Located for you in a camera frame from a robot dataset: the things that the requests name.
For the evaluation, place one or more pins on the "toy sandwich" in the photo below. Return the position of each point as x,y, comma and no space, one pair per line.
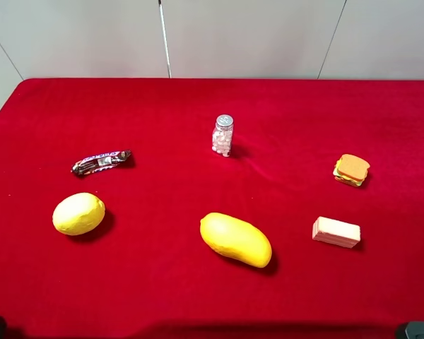
351,170

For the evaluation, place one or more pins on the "pink wafer block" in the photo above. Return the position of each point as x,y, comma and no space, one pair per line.
336,232

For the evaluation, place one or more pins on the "yellow lemon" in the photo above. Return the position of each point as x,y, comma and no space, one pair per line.
78,214

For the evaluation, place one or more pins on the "clear jar of white candies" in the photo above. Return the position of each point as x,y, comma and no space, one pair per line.
222,135

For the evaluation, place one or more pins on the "red tablecloth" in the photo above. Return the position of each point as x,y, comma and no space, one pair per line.
145,271

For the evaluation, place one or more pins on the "brown chocolate bar wrapper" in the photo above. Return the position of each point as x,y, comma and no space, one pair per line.
98,163

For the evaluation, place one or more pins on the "yellow mango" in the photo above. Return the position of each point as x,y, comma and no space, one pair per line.
236,239

